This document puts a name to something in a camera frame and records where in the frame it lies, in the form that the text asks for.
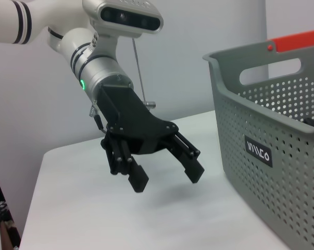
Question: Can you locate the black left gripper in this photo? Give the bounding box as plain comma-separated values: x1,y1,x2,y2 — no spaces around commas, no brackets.
95,83,206,194

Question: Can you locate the grey perforated storage basket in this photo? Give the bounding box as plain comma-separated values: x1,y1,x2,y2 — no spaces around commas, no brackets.
202,39,314,250

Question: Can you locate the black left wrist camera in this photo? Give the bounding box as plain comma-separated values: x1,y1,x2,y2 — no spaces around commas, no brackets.
98,0,165,36

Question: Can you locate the orange basket handle clip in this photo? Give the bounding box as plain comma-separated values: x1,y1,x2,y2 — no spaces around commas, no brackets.
267,28,314,53

